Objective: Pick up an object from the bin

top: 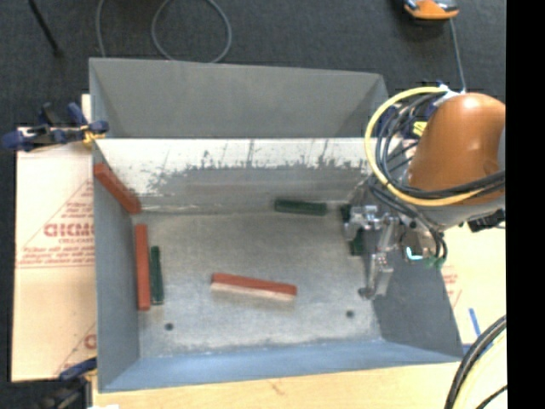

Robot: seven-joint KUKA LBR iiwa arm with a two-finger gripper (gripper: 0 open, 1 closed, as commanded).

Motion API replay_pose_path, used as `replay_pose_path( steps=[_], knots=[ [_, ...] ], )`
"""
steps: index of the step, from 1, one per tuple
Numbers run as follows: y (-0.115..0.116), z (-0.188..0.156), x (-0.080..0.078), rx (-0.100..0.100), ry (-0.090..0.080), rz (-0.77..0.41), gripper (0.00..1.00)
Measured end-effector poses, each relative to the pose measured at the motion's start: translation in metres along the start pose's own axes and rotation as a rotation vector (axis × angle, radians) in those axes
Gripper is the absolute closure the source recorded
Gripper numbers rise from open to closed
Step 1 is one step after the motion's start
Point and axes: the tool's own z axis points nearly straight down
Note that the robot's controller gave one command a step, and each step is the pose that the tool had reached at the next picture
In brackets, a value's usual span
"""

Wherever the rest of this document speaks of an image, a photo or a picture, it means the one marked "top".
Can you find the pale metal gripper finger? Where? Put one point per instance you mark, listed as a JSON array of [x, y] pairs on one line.
[[372, 280], [385, 278]]

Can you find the dark green flat block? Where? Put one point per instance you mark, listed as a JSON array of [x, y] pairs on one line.
[[300, 207], [156, 276]]

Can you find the red-brown flat block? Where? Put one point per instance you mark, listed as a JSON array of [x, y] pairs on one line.
[[255, 284], [143, 266], [117, 188]]

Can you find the grey metal bin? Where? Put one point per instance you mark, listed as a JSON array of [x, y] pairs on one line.
[[255, 249]]

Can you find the brown cardboard board, red print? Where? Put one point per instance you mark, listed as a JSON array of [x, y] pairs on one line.
[[53, 271]]

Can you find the black cylinder on white bracket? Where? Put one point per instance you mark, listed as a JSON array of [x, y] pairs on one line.
[[485, 221]]

